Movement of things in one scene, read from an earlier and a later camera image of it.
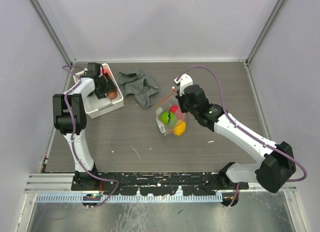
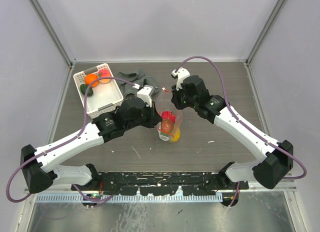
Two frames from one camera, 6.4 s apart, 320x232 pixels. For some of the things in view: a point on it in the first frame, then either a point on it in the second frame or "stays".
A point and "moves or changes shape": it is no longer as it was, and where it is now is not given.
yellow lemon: (179, 129) -> (177, 137)
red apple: (176, 110) -> (168, 115)
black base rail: (155, 183) stays
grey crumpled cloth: (137, 83) stays
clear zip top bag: (171, 119) moves or changes shape
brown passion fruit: (112, 95) -> (167, 125)
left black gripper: (109, 87) -> (154, 116)
